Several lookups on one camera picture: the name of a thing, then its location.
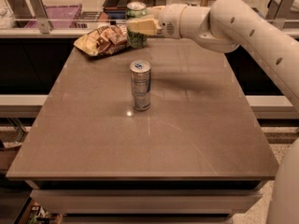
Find silver blue energy drink can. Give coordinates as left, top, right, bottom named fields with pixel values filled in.
left=130, top=60, right=151, bottom=111

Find brown chip bag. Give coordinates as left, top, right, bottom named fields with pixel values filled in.
left=74, top=24, right=129, bottom=57

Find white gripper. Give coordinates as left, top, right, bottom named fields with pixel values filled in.
left=126, top=4, right=187, bottom=39

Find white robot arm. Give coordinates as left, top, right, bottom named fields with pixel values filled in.
left=126, top=0, right=299, bottom=224

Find purple plastic crate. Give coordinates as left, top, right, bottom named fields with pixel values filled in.
left=24, top=3, right=84, bottom=29

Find right metal railing post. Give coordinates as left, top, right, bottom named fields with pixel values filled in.
left=266, top=0, right=294, bottom=30

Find left metal railing post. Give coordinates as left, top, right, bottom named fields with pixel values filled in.
left=29, top=0, right=52, bottom=34

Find green soda can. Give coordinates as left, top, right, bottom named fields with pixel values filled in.
left=125, top=1, right=148, bottom=49

